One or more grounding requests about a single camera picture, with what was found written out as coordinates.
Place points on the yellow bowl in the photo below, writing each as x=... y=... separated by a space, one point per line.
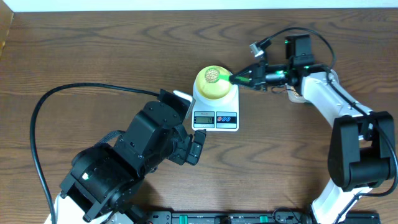
x=212 y=91

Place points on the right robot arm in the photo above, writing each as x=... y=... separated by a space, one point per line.
x=362 y=160

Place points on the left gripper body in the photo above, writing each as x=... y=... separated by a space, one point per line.
x=180 y=140

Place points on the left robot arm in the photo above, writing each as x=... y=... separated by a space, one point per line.
x=105 y=177

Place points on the clear container of soybeans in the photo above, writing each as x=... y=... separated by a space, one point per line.
x=294 y=96

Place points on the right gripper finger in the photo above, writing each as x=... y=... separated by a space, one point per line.
x=245 y=75
x=245 y=82

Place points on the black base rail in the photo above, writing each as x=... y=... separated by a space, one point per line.
x=282 y=215

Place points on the green plastic scoop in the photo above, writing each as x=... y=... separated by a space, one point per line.
x=224 y=77

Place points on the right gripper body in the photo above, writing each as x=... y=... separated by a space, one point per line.
x=270 y=75

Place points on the white digital kitchen scale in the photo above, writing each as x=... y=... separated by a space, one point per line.
x=216 y=115

